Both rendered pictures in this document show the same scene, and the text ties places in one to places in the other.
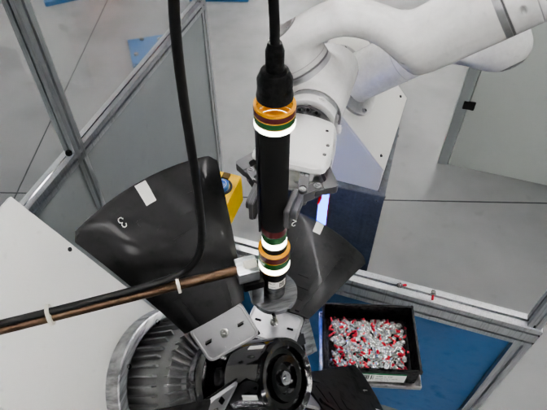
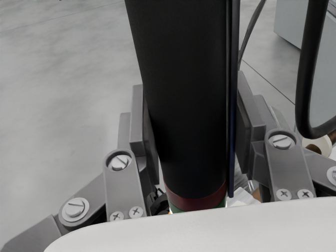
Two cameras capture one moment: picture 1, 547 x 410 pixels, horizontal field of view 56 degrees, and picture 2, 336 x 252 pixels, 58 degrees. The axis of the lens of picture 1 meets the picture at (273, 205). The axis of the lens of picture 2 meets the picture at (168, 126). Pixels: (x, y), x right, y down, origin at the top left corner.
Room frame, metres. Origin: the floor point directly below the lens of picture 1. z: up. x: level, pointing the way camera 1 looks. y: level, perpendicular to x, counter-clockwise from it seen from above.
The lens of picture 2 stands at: (0.51, -0.04, 1.58)
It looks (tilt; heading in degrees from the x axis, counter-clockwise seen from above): 42 degrees down; 165
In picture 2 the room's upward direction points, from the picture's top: 10 degrees counter-clockwise
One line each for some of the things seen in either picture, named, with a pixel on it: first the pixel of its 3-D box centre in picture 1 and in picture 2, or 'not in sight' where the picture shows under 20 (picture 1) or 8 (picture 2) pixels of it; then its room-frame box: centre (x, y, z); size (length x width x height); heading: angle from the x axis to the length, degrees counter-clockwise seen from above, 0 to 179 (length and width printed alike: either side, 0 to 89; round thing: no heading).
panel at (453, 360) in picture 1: (339, 346); not in sight; (0.73, -0.21, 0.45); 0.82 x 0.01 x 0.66; 72
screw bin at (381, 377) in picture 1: (368, 342); not in sight; (0.55, -0.22, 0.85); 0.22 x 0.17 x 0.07; 87
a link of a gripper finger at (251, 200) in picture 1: (251, 190); (280, 139); (0.44, 0.03, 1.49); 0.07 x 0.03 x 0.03; 162
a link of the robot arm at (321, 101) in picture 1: (311, 120); not in sight; (0.58, -0.05, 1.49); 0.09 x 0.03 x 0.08; 72
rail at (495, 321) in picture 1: (353, 283); not in sight; (0.73, -0.21, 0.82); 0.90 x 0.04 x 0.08; 72
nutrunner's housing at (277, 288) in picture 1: (274, 207); not in sight; (0.41, 0.00, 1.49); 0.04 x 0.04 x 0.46
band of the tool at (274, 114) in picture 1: (274, 114); not in sight; (0.41, 0.00, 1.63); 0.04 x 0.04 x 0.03
